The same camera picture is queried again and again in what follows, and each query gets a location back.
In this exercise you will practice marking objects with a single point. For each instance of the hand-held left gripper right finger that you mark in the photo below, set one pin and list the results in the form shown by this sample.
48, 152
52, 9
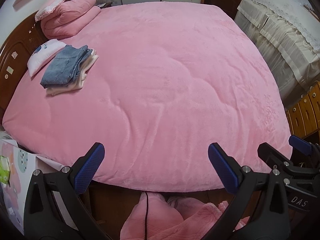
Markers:
222, 165

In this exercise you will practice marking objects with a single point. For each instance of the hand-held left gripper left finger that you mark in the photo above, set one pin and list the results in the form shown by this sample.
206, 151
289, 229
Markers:
90, 165

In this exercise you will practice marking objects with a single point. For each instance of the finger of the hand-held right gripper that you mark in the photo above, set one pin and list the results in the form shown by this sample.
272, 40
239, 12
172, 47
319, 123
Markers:
300, 143
270, 155

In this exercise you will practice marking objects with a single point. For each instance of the blue jeans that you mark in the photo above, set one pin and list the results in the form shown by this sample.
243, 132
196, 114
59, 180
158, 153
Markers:
60, 67

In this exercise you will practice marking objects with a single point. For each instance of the wooden drawer cabinet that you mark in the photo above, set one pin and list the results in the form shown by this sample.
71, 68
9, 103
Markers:
305, 115

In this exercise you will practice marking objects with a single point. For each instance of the folded cream garment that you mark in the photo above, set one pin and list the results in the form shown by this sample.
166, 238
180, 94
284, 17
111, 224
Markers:
80, 80

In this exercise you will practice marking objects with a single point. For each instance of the green packet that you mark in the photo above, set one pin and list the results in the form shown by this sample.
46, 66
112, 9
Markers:
3, 172

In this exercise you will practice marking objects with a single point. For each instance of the pink bed blanket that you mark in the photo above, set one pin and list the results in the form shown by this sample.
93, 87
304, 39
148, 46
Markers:
162, 92

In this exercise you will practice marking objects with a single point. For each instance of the cream cloth-covered furniture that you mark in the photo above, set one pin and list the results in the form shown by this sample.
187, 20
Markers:
275, 42

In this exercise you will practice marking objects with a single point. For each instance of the small white printed pillow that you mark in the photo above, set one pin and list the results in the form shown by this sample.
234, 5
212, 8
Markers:
40, 55

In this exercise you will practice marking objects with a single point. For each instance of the wooden headboard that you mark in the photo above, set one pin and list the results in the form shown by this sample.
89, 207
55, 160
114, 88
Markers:
15, 55

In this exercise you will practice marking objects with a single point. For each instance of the folded pink quilt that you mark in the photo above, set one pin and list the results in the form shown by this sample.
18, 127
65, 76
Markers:
67, 17

